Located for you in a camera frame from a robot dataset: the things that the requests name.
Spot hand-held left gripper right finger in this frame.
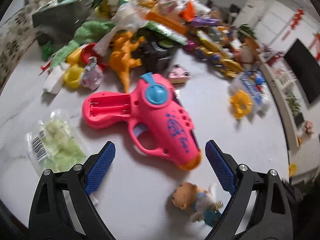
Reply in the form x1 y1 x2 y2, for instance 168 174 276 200
205 140 293 240

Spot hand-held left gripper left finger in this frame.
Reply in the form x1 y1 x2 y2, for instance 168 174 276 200
28 141 116 240

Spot pink toy gun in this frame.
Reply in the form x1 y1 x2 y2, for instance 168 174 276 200
82 72 202 172

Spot clear bag of green pieces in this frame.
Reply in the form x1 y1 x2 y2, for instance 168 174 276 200
25 109 87 173

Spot yellow gear toy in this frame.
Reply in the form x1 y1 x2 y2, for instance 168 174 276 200
229 90 254 119

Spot white television cabinet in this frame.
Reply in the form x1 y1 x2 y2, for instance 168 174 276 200
257 62 320 180

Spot blue white plastic packet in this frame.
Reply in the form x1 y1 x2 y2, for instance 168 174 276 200
231 71 270 117

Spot crumpled pink silver wrapper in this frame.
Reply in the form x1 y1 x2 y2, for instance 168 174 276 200
80 56 104 90

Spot small green potted plant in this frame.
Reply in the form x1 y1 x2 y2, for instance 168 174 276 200
285 92 304 128

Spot pink potted flowers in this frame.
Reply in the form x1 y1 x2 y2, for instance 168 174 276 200
301 120 314 137

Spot yellow plastic toy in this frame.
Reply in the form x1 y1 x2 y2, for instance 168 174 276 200
64 49 84 89

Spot white foam block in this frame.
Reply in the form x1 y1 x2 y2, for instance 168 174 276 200
42 62 70 94

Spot small pink box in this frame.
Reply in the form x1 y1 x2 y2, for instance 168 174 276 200
168 64 191 83

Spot orange plastic dinosaur toy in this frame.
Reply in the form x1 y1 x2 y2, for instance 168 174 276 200
109 31 145 93

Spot green scrub sponge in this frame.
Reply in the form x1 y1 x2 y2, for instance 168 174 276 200
50 39 83 70

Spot black television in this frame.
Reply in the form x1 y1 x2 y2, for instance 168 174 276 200
284 39 320 104

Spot black toy box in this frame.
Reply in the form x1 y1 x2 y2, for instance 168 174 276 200
136 39 178 72

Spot green fuzzy cloth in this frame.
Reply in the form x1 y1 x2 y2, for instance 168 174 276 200
72 20 115 45

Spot pile of assorted toys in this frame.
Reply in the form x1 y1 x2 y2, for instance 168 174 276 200
95 0 260 80

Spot floral fabric sofa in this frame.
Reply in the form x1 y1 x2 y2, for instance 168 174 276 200
0 0 63 85

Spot grey storage box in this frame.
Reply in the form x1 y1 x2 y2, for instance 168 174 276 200
32 0 100 37

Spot small doll keychain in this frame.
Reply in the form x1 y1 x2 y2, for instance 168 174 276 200
171 182 223 228

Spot red hanging wall decoration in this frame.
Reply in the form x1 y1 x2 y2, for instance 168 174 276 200
310 32 320 60

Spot red knot wall decoration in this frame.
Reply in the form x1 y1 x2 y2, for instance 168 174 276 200
290 9 304 30

